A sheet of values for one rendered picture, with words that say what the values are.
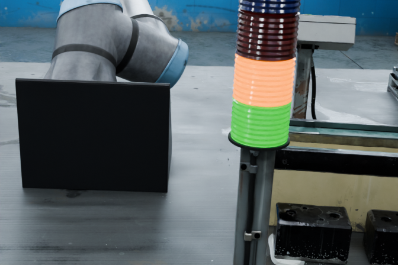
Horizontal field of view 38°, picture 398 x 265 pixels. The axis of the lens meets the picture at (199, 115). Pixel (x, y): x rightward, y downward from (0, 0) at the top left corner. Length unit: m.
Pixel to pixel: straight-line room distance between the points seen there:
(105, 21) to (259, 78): 0.56
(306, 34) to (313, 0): 5.52
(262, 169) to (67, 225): 0.39
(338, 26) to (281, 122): 0.55
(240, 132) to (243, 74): 0.06
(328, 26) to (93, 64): 0.43
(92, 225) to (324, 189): 0.35
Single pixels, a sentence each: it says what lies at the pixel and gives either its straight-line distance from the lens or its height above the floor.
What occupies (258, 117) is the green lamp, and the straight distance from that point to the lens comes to 0.57.
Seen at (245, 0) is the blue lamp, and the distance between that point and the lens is 0.56.
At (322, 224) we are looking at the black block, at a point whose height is 0.86.
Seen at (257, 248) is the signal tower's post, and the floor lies 0.91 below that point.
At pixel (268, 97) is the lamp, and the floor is 1.08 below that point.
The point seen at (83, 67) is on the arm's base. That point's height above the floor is 0.99.
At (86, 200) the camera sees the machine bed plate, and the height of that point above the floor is 0.80.
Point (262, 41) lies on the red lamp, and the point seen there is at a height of 1.14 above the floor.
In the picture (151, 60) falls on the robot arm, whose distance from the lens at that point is 1.12.
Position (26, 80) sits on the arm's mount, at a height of 0.99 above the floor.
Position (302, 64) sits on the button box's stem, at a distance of 1.13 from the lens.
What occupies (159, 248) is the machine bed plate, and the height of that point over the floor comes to 0.80.
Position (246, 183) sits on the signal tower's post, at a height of 0.98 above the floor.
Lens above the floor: 1.25
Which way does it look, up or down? 19 degrees down
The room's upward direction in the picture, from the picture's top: 2 degrees clockwise
